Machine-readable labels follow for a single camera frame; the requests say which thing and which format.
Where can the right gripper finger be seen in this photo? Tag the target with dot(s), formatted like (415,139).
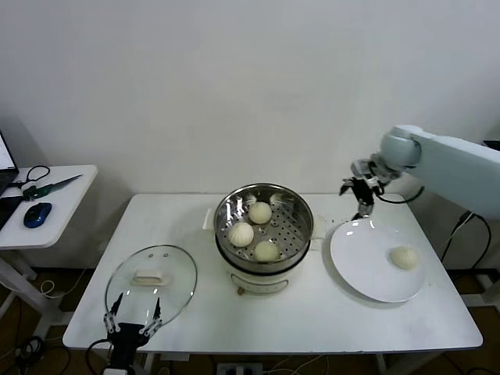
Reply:
(345,183)
(365,211)

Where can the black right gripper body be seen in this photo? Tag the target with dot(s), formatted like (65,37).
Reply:
(363,189)

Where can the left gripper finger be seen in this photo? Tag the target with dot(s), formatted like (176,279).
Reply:
(157,308)
(117,302)

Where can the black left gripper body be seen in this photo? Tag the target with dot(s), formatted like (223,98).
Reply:
(127,335)

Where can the white steamed baozi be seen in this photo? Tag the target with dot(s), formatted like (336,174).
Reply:
(259,213)
(241,234)
(266,251)
(403,258)

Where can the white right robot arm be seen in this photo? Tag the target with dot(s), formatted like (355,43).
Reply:
(453,168)

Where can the stainless steel steamer basket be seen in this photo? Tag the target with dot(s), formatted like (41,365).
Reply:
(289,234)

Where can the white round plate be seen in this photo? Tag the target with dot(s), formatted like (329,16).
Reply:
(363,261)

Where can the white side table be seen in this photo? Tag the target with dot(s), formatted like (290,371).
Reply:
(66,218)

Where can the grey power strip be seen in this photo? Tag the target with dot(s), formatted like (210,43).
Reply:
(239,369)

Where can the white electric cooking pot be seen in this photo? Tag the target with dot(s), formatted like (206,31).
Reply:
(258,283)

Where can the blue computer mouse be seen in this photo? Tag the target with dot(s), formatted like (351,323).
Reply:
(38,214)

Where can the black flat tablet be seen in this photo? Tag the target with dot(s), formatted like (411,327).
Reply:
(493,143)

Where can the black laptop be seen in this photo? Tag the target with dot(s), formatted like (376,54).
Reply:
(6,179)

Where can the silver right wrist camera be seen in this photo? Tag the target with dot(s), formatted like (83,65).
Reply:
(363,168)

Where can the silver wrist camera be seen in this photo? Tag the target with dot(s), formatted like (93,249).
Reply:
(363,168)
(119,371)

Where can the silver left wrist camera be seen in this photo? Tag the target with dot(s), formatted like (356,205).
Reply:
(119,371)

